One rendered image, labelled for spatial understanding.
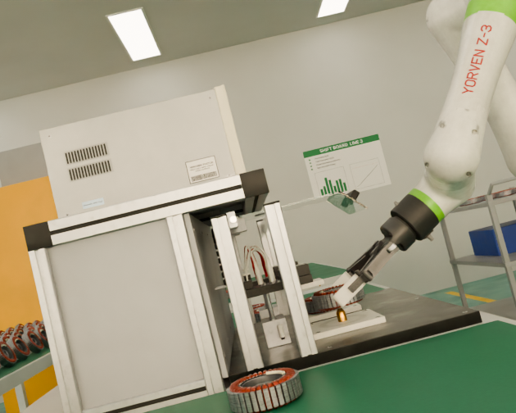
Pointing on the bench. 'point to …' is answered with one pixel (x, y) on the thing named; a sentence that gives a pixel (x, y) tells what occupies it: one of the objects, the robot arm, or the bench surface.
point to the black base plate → (406, 310)
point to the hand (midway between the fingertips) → (338, 293)
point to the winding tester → (142, 152)
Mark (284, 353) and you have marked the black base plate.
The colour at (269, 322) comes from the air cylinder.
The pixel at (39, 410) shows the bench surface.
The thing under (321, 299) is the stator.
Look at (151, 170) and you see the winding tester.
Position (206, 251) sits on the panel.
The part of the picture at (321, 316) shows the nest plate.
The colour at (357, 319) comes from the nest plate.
